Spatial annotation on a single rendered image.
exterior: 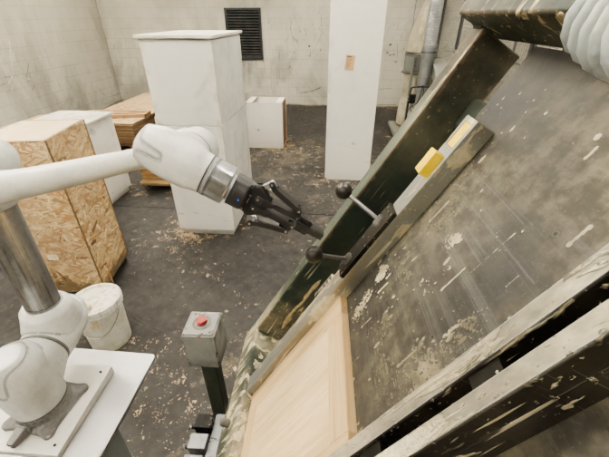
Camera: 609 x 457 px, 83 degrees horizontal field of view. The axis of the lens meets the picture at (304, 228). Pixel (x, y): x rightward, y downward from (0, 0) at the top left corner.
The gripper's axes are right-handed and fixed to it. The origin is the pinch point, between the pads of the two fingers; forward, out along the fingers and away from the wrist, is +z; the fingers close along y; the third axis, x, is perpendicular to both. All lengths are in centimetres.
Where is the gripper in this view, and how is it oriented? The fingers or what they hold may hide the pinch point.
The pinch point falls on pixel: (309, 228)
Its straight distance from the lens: 80.9
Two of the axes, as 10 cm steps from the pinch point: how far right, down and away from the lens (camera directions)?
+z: 8.6, 4.5, 2.3
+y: -5.0, 7.2, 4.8
